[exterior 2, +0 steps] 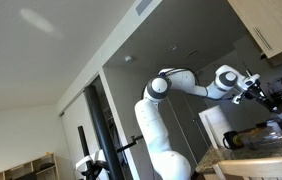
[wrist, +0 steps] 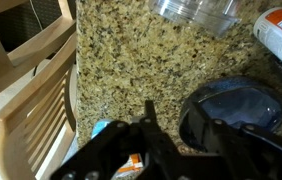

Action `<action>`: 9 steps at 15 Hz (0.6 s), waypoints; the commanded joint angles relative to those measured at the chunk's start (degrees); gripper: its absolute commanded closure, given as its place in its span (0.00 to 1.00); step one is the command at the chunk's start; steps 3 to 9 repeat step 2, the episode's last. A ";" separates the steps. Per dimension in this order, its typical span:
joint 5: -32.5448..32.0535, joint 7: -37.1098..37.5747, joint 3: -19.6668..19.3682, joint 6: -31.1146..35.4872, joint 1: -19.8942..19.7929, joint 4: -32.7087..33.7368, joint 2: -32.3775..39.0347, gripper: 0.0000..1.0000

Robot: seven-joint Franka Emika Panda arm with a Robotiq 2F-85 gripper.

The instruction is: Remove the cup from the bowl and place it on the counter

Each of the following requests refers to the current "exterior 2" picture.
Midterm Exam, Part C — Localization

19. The black mug with yellow logo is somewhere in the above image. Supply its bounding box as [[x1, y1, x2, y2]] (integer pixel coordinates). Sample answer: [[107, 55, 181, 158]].
[[222, 130, 245, 151]]

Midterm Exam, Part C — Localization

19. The light wood wall cabinet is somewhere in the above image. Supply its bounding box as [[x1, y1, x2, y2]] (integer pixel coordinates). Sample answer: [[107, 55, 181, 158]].
[[226, 0, 282, 60]]

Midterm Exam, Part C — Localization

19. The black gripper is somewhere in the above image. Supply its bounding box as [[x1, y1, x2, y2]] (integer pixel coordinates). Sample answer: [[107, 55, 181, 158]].
[[242, 84, 282, 114]]

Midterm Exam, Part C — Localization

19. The thin black stand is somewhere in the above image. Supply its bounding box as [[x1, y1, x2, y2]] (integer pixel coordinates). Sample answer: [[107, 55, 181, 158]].
[[77, 125, 95, 180]]

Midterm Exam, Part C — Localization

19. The wooden shelf unit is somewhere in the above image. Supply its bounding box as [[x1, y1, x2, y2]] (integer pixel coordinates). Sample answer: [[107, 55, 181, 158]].
[[0, 152, 60, 180]]

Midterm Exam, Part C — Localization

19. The light wooden slat chair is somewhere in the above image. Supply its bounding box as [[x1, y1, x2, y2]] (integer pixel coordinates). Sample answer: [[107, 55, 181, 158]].
[[211, 153, 282, 180]]

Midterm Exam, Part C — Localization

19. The clear jar with blue lid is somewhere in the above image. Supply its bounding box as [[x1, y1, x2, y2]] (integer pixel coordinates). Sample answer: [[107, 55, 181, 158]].
[[272, 111, 282, 124]]

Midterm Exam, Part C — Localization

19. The clear plastic blender cup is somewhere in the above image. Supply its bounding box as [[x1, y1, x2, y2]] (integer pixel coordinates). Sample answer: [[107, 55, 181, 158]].
[[242, 123, 282, 150]]

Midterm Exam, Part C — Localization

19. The thick black pole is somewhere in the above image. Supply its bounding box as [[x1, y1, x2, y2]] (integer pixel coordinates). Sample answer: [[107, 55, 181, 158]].
[[83, 84, 124, 180]]

